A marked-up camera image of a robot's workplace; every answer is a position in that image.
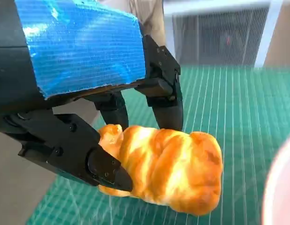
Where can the white mesh cabinet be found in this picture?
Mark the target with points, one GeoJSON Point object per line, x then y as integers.
{"type": "Point", "coordinates": [217, 35]}

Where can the pink bowl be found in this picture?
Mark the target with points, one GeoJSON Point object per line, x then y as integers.
{"type": "Point", "coordinates": [283, 187]}

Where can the golden toy bread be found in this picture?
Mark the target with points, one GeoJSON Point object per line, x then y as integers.
{"type": "Point", "coordinates": [173, 168]}

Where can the green cutting mat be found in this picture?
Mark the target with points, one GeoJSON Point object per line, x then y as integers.
{"type": "Point", "coordinates": [241, 105]}

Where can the person's leg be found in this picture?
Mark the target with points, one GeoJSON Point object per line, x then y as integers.
{"type": "Point", "coordinates": [154, 23]}

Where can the bare left hand, blue tape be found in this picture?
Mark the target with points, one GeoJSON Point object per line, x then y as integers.
{"type": "Point", "coordinates": [84, 51]}

